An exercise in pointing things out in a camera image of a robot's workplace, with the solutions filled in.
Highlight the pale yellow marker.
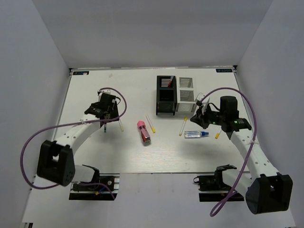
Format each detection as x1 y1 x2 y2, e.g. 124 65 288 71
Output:
119 119 124 132

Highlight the orange yellow marker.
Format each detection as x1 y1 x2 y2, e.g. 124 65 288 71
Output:
179 117 188 136

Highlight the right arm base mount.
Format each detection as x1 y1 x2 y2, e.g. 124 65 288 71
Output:
193 175 231 202

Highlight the clear blue spray bottle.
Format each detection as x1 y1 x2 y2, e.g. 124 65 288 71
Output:
184 131 209 139

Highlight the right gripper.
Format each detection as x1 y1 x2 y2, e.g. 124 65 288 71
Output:
190 103 226 129

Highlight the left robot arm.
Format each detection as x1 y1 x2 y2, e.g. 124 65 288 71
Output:
37 92 119 190

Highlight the bright yellow marker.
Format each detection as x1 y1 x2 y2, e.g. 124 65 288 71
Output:
145 114 156 133

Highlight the white slotted container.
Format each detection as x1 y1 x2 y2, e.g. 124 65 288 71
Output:
176 76 197 115

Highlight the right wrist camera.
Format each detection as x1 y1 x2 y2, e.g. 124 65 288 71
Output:
195 93 210 114

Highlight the corner label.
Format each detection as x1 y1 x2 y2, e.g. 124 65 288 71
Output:
216 68 233 73
73 71 89 76

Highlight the left corner label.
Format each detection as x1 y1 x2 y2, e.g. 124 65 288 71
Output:
73 71 89 76

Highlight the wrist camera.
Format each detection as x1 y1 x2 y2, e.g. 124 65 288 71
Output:
97 89 111 98
195 93 210 114

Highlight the pink capped tube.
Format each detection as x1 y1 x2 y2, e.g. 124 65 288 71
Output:
137 121 151 144

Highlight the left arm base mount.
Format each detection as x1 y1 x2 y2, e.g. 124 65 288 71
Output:
69 174 120 201

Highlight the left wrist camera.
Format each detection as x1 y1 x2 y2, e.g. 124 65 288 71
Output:
97 89 111 98

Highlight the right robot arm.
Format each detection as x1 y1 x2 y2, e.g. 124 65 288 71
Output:
190 93 293 214

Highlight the amber yellow marker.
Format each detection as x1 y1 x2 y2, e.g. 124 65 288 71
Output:
215 129 222 139

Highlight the black slotted container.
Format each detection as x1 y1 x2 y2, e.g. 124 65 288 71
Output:
156 76 177 115

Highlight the right corner label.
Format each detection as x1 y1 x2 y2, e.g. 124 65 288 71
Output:
216 68 233 73

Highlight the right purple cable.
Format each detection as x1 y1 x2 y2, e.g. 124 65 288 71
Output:
197 87 259 218

